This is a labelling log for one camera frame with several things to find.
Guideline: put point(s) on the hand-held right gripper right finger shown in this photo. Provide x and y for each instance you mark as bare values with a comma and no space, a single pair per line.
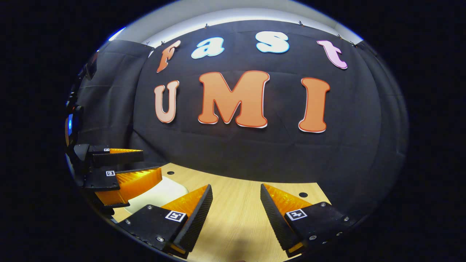
278,222

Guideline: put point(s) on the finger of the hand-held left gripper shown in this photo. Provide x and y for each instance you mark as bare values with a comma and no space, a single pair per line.
103,180
116,157

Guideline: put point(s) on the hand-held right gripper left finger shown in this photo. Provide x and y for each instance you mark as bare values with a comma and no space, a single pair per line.
194,222

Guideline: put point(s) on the small cream suitcase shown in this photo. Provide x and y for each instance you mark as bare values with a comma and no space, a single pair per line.
160,193

